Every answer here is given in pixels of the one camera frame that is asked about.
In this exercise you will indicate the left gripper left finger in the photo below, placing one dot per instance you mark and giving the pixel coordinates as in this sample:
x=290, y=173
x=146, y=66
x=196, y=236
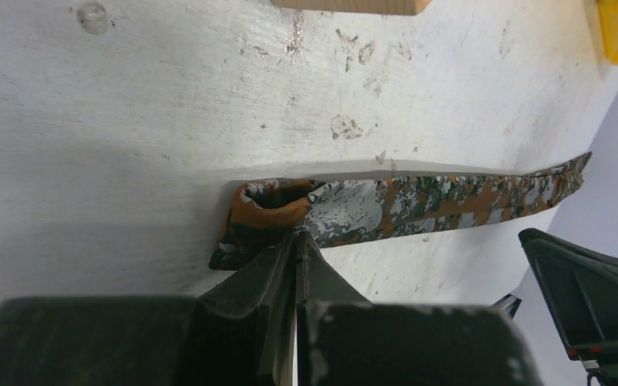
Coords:
x=238, y=333

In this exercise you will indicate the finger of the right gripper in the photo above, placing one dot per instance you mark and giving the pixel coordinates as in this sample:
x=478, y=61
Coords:
x=571, y=299

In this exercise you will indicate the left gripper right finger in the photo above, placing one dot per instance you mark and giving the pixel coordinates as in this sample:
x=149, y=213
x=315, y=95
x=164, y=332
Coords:
x=345, y=339

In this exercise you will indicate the orange grey floral tie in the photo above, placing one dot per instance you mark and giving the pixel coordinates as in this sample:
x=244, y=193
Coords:
x=353, y=211

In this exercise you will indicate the wooden compartment tray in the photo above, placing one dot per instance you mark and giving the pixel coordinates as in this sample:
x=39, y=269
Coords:
x=383, y=7

